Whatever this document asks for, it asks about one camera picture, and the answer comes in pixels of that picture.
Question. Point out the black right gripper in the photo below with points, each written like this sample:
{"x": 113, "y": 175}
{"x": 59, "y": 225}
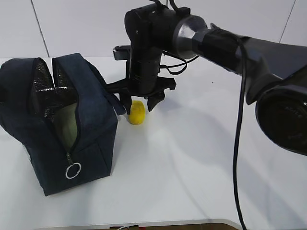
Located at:
{"x": 150, "y": 32}

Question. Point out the yellow lemon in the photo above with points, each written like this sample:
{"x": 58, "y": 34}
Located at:
{"x": 137, "y": 113}

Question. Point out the navy blue lunch bag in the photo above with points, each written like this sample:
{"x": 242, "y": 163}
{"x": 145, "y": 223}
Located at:
{"x": 32, "y": 93}

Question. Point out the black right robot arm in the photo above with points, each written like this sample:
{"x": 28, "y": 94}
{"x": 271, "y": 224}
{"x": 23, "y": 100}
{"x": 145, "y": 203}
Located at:
{"x": 274, "y": 75}

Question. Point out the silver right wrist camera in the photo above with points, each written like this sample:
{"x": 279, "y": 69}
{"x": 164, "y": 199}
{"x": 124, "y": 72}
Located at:
{"x": 121, "y": 52}

